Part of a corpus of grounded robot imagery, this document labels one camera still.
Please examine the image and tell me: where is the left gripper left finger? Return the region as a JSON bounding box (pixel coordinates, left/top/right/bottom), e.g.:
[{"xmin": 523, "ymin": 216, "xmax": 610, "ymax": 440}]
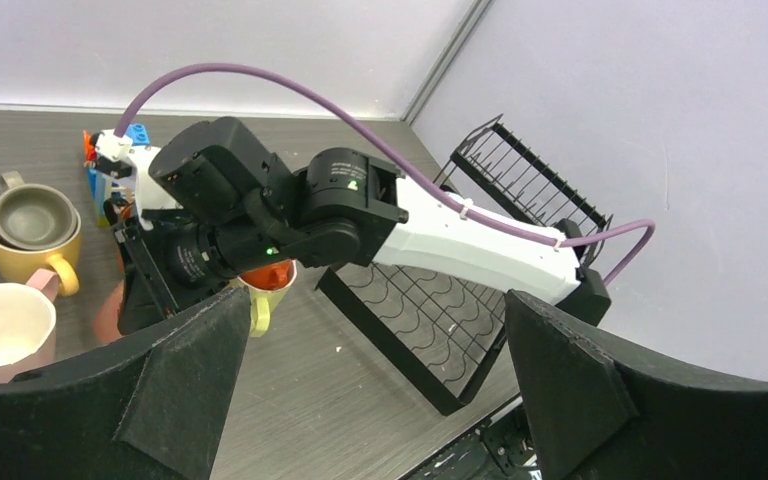
[{"xmin": 0, "ymin": 288, "xmax": 250, "ymax": 479}]

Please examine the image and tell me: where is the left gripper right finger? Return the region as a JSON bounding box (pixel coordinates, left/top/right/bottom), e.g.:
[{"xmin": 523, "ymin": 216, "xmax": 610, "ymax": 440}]
[{"xmin": 505, "ymin": 291, "xmax": 768, "ymax": 479}]

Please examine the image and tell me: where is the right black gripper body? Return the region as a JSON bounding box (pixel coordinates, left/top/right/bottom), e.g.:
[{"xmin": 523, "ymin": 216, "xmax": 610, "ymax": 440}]
[{"xmin": 148, "ymin": 117, "xmax": 305, "ymax": 291}]

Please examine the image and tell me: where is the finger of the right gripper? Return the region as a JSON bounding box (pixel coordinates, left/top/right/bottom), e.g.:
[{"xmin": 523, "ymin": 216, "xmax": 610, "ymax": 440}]
[{"xmin": 113, "ymin": 215, "xmax": 226, "ymax": 336}]

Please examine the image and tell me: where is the salmon pink mug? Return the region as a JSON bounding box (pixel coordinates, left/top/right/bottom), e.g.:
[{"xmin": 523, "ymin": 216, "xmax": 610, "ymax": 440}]
[{"xmin": 92, "ymin": 281, "xmax": 124, "ymax": 345}]

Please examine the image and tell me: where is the small orange cup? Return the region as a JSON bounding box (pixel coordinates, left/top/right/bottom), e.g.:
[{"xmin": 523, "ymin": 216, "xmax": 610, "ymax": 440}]
[{"xmin": 239, "ymin": 260, "xmax": 295, "ymax": 291}]

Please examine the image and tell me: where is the lime green mug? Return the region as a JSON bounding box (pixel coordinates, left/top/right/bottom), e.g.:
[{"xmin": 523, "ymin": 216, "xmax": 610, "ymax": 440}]
[{"xmin": 228, "ymin": 260, "xmax": 298, "ymax": 337}]

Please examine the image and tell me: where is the yellow mug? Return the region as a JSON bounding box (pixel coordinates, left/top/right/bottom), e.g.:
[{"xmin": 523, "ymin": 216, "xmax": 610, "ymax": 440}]
[{"xmin": 0, "ymin": 217, "xmax": 82, "ymax": 296}]

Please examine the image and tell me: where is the small beige cup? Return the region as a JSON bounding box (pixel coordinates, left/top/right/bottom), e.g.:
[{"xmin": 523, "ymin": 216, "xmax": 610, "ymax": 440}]
[{"xmin": 0, "ymin": 171, "xmax": 79, "ymax": 251}]

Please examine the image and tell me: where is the light pink mug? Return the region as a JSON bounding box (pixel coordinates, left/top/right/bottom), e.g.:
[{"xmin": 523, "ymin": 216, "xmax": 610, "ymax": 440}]
[{"xmin": 0, "ymin": 269, "xmax": 59, "ymax": 383}]

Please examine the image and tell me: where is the black wire dish rack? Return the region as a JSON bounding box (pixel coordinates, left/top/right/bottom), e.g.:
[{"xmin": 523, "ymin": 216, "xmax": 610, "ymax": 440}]
[{"xmin": 318, "ymin": 117, "xmax": 612, "ymax": 415}]

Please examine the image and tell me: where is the orange mug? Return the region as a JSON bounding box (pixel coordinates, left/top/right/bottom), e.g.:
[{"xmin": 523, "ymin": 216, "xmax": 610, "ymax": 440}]
[{"xmin": 103, "ymin": 197, "xmax": 133, "ymax": 274}]

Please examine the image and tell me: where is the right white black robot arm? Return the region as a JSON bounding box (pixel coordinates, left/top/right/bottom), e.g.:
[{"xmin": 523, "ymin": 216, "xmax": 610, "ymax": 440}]
[{"xmin": 114, "ymin": 117, "xmax": 611, "ymax": 335}]

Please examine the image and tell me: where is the blue white toy house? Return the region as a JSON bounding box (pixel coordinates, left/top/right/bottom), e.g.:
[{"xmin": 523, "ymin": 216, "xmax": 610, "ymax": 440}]
[{"xmin": 83, "ymin": 123, "xmax": 159, "ymax": 227}]

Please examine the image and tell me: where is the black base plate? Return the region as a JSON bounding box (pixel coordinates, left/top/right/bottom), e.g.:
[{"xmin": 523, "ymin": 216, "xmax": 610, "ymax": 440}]
[{"xmin": 401, "ymin": 396, "xmax": 542, "ymax": 480}]

